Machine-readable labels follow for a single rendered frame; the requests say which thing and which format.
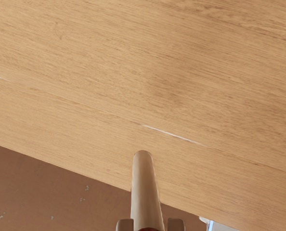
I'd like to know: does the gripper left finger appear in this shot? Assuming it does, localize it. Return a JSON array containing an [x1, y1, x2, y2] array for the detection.
[[116, 218, 134, 231]]

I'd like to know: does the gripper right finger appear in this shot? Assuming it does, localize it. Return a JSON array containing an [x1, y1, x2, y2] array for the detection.
[[167, 218, 185, 231]]

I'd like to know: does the cream round-tipped stick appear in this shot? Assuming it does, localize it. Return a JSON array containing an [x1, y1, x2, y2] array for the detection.
[[130, 150, 165, 231]]

